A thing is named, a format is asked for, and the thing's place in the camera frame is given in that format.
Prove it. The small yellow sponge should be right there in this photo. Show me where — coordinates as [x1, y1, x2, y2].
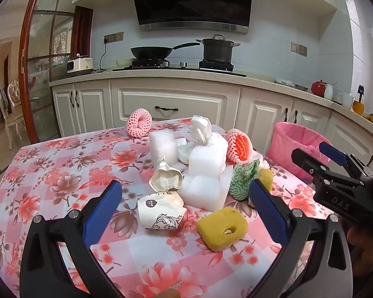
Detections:
[257, 168, 274, 193]

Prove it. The red teapot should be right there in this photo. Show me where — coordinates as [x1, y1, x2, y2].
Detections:
[311, 80, 328, 97]

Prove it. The yellow sponge with hole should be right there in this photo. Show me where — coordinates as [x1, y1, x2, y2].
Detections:
[196, 207, 248, 252]

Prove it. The gold wall outlet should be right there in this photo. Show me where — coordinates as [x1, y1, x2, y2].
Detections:
[104, 32, 125, 43]

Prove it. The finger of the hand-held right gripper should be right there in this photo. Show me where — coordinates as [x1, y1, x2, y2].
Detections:
[319, 142, 373, 180]
[291, 148, 332, 181]

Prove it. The printed white paper cup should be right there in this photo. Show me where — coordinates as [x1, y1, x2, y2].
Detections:
[137, 191, 187, 230]

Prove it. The white jar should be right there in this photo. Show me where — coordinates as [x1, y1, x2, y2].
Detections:
[324, 82, 338, 101]

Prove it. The black wok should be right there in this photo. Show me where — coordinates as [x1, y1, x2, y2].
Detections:
[130, 42, 201, 60]

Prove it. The oil bottle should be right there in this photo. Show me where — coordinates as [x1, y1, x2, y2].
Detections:
[352, 85, 366, 115]

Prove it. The white plastic bag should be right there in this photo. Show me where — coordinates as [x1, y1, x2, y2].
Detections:
[177, 115, 214, 164]

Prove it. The pink-lined waste bin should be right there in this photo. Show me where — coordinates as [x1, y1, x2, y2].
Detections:
[265, 122, 333, 181]

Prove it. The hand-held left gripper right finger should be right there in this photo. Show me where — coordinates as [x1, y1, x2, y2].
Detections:
[249, 178, 353, 298]

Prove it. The person's right hand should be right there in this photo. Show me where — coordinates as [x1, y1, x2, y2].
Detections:
[346, 225, 373, 278]

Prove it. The wooden glass door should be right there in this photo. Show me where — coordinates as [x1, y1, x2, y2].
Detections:
[19, 0, 94, 143]

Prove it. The white ornate chair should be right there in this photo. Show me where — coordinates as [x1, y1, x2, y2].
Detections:
[1, 80, 27, 149]

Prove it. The black range hood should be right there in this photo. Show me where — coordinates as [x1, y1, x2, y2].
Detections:
[129, 0, 255, 35]

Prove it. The black stockpot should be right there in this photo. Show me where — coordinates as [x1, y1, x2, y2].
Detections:
[196, 34, 241, 63]

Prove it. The white drawer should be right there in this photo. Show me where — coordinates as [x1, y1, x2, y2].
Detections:
[110, 79, 241, 121]

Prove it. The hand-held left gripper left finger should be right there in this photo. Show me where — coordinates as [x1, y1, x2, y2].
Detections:
[19, 179, 125, 298]

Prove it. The black gas stove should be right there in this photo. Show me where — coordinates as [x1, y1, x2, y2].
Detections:
[112, 58, 247, 77]

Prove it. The pink orange foam fruit net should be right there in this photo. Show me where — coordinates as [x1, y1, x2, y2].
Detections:
[225, 128, 253, 166]

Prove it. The black power cable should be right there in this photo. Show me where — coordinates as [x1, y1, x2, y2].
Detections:
[93, 39, 109, 73]

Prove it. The beige wall outlet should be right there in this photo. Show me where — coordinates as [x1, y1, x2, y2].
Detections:
[290, 42, 308, 57]

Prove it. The pink floral tablecloth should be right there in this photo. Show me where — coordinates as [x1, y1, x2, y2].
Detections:
[0, 117, 336, 298]

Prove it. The green white fruit net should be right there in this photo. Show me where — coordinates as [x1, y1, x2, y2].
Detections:
[230, 159, 260, 201]

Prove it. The speckled kitchen countertop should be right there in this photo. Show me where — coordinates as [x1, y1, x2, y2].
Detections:
[49, 68, 373, 128]

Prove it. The white cabinet door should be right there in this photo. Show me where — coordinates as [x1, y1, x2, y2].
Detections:
[236, 86, 294, 159]
[328, 110, 373, 174]
[75, 82, 112, 134]
[287, 98, 333, 131]
[51, 87, 78, 137]

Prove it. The white rice cooker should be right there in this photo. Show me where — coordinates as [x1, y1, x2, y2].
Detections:
[66, 53, 94, 75]

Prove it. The stepped white foam block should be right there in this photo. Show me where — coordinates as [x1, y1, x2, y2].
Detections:
[177, 132, 237, 211]

